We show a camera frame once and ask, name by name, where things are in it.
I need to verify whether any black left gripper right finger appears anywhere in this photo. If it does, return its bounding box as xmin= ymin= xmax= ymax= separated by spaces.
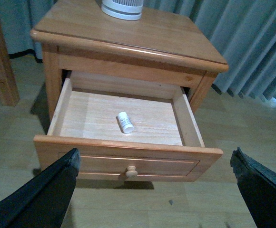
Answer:
xmin=230 ymin=147 xmax=276 ymax=228

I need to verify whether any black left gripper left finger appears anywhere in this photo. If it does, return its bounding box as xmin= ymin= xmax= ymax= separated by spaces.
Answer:
xmin=0 ymin=148 xmax=80 ymax=228

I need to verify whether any grey curtain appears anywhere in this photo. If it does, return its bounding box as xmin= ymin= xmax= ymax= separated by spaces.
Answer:
xmin=0 ymin=0 xmax=276 ymax=99

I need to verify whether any wooden nightstand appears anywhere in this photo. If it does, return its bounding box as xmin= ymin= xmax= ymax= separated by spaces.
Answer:
xmin=30 ymin=0 xmax=228 ymax=116

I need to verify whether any white medicine bottle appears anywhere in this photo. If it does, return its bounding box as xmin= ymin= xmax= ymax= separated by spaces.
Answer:
xmin=117 ymin=112 xmax=134 ymax=134

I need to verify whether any wooden drawer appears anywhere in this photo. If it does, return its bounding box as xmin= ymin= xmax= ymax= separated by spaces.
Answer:
xmin=34 ymin=71 xmax=223 ymax=182

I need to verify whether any white cylindrical air purifier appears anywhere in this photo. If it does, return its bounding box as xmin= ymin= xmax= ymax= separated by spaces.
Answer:
xmin=101 ymin=0 xmax=144 ymax=20

